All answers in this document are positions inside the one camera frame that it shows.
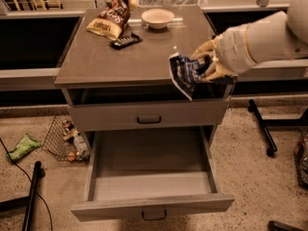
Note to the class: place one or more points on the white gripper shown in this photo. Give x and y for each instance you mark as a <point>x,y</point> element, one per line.
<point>233,50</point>

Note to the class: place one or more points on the blue chip bag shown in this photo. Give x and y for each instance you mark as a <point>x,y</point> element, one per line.
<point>186,73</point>

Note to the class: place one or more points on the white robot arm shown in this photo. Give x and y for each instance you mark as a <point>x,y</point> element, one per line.
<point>280,36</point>

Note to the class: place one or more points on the brown chip bag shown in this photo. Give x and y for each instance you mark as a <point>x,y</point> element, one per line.
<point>112,21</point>

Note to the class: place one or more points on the grey drawer cabinet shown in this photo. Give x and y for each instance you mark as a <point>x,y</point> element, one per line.
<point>94,73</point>

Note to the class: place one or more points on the closed grey upper drawer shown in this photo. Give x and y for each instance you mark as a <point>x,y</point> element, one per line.
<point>142,115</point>

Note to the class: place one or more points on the open grey middle drawer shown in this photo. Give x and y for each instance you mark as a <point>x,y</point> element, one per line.
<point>151,174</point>

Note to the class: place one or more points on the green snack bag on floor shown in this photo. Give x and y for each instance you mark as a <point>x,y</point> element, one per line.
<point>23,148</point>

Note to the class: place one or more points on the black stand leg right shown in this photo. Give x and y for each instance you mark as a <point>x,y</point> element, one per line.
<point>252,108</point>

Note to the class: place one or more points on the black stand leg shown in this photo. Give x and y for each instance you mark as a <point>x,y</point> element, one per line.
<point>27,202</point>
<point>252,108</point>

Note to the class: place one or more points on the white bowl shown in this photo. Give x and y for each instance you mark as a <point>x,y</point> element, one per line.
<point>157,18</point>

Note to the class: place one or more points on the black candy bar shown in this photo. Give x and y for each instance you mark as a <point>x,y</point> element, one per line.
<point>125,41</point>

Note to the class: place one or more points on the black stand leg left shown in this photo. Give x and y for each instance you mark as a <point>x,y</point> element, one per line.
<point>27,202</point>

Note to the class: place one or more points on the wire basket with snacks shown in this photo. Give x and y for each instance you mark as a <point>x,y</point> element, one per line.
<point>64,141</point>

